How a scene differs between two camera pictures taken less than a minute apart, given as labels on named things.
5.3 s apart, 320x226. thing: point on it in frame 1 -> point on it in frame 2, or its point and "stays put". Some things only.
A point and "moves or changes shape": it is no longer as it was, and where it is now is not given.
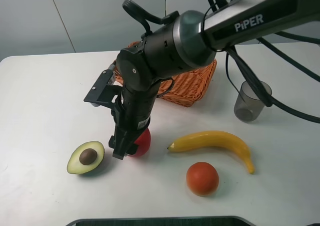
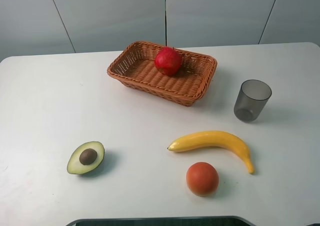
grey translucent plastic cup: x=253 y=107 stays put
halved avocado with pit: x=86 y=158 stays put
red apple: x=144 y=142 moves or changes shape
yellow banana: x=210 y=138 stays put
